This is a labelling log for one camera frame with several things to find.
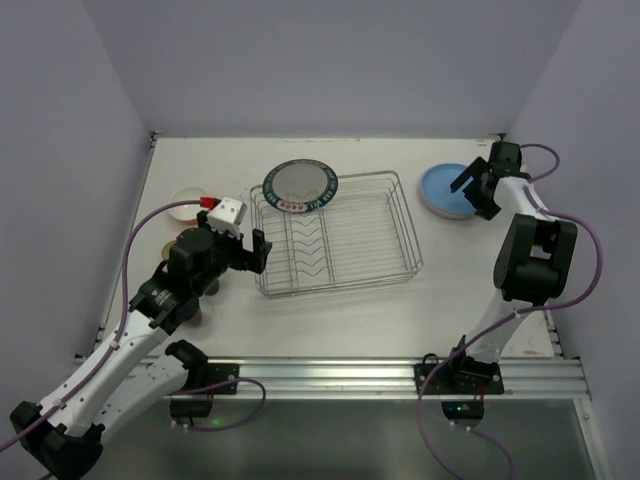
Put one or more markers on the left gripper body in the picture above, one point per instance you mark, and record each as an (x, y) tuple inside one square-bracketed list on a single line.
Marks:
[(239, 252)]

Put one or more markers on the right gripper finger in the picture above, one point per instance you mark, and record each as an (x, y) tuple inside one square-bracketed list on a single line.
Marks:
[(481, 201), (473, 171)]

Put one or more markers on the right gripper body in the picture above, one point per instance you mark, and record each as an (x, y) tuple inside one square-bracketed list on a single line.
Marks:
[(486, 185)]

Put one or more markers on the black cup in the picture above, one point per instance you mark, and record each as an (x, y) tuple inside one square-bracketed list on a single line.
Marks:
[(212, 289)]

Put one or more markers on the light blue plate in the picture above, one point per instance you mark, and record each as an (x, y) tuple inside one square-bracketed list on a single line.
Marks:
[(434, 187)]

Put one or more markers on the orange bowl white inside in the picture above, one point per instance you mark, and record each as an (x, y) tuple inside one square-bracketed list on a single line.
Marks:
[(187, 213)]

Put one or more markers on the orange mug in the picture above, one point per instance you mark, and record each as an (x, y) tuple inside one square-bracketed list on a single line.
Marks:
[(165, 252)]

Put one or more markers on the dark teal plate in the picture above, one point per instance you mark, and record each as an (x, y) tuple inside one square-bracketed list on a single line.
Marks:
[(300, 186)]

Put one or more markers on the dark red cup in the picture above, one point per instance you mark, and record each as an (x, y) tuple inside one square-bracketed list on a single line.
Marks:
[(197, 318)]

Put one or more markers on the purple plate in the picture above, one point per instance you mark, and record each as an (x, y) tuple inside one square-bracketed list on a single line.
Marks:
[(445, 214)]

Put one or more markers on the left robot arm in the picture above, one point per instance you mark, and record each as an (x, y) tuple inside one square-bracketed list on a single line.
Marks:
[(67, 429)]

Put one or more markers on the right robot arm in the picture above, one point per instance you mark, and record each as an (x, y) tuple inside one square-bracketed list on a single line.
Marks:
[(531, 267)]

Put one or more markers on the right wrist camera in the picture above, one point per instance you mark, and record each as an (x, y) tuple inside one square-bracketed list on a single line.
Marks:
[(505, 158)]

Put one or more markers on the metal wire dish rack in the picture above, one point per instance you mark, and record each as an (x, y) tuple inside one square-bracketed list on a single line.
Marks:
[(364, 237)]

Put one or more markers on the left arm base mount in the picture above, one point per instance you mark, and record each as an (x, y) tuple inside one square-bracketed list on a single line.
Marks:
[(202, 376)]

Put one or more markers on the aluminium frame rail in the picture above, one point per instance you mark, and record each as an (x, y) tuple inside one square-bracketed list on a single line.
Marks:
[(397, 378)]

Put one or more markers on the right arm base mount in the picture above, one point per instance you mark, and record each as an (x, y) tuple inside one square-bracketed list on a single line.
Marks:
[(464, 376)]

